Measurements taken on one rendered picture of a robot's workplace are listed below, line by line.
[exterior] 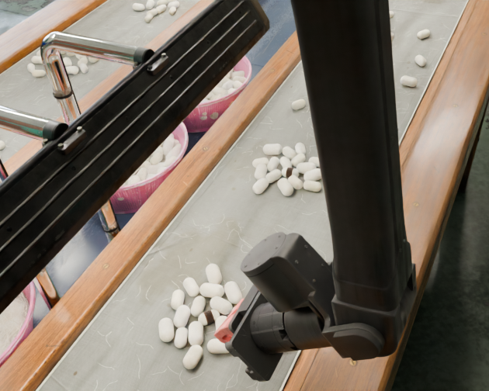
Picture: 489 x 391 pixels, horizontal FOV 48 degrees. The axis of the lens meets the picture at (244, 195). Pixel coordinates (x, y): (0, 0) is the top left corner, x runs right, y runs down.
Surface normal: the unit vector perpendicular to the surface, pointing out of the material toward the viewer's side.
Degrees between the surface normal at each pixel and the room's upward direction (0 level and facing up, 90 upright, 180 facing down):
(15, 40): 0
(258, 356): 49
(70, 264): 0
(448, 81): 0
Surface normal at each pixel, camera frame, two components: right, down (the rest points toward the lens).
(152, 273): -0.07, -0.72
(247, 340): 0.62, -0.29
